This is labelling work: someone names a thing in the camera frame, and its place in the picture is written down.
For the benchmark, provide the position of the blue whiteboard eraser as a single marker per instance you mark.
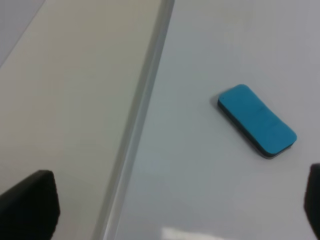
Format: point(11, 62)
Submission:
point(263, 128)

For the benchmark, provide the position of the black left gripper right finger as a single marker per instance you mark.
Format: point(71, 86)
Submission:
point(312, 198)

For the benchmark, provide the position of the whiteboard with aluminium frame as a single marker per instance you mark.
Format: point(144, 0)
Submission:
point(188, 173)

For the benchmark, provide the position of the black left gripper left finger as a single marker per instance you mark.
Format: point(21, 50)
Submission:
point(30, 210)

